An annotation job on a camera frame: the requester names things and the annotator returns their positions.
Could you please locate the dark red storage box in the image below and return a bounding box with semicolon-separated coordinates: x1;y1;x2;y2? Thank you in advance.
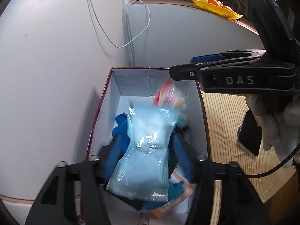
86;67;210;224

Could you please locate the red white snack packet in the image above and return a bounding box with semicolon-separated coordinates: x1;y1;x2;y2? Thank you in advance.
152;79;184;108

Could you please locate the white hanging cable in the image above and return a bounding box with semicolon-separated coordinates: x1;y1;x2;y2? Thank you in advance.
82;0;152;49

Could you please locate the orange fruit left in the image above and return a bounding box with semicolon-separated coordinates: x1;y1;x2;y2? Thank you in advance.
207;0;223;7

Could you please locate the striped yellow mat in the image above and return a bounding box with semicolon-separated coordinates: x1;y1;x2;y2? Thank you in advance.
201;92;299;224

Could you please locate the white gloved right hand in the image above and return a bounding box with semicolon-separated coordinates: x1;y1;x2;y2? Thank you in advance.
246;94;299;161

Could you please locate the blue packaged face mask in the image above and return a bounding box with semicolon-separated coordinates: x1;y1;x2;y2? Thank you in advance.
106;100;182;203

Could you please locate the teal collapsible funnel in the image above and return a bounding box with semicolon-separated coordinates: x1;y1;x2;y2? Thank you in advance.
143;181;184;210

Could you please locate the yellow leaf-shaped fruit tray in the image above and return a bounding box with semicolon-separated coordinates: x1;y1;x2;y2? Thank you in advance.
192;0;243;20

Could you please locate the orange labelled soft package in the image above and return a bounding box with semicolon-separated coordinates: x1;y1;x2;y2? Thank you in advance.
150;172;193;218

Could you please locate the black velvet pouch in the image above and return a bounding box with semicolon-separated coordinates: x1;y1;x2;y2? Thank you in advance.
237;109;262;156

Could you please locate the blue towel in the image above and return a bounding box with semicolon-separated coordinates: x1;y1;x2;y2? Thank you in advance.
112;113;130;147

